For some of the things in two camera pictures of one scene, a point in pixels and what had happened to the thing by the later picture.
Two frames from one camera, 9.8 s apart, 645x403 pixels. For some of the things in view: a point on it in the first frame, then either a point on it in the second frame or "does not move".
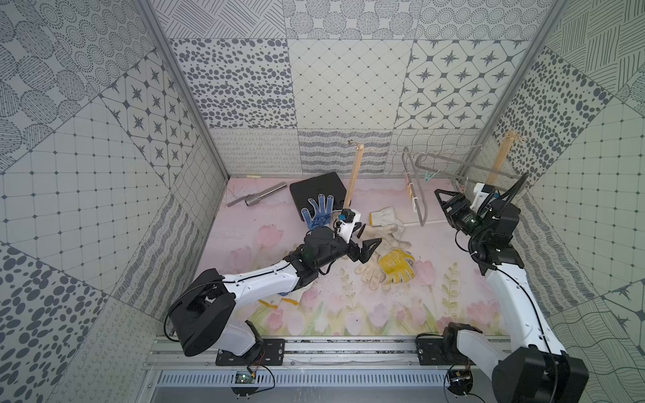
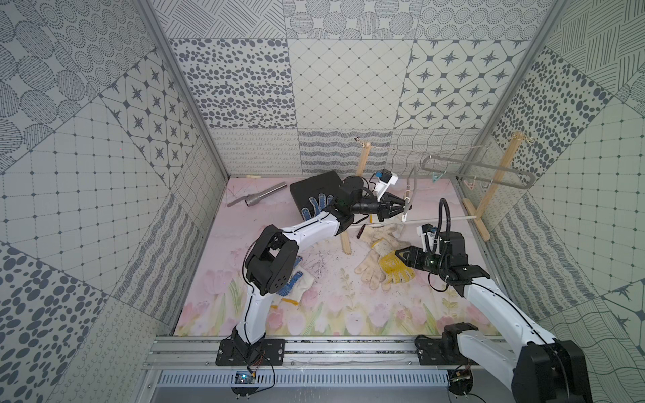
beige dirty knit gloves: (371, 271) does not move
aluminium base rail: (353, 353) does not move
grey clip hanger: (414, 181) → (483, 180)
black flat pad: (327, 184) does not move
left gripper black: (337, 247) → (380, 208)
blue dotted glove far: (322, 211) does not move
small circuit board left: (244, 377) does not move
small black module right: (461, 381) does not move
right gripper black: (453, 215) → (412, 257)
